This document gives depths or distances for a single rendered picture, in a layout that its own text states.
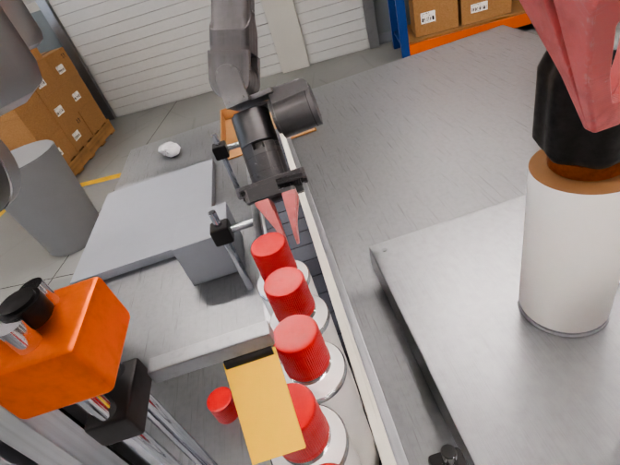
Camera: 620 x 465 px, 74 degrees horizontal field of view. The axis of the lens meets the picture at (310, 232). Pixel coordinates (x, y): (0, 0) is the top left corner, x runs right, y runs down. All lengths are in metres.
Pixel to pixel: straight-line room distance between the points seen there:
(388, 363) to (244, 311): 0.25
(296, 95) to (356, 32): 4.11
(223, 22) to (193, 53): 4.28
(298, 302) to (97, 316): 0.16
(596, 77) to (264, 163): 0.45
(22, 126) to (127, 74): 1.61
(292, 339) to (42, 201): 2.63
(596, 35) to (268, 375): 0.21
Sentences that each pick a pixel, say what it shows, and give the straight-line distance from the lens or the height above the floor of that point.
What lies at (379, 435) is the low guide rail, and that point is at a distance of 0.42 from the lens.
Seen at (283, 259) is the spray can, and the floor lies 1.07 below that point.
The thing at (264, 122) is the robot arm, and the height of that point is 1.08.
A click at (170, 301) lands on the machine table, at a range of 0.78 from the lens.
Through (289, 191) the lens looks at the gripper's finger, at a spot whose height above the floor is 1.01.
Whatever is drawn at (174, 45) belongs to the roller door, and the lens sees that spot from 4.94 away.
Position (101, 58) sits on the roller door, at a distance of 5.27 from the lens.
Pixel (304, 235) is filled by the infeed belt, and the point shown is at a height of 0.88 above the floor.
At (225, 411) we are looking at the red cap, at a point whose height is 0.85.
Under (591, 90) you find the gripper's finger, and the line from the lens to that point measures 0.22.
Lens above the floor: 1.30
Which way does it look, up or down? 37 degrees down
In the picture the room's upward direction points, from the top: 19 degrees counter-clockwise
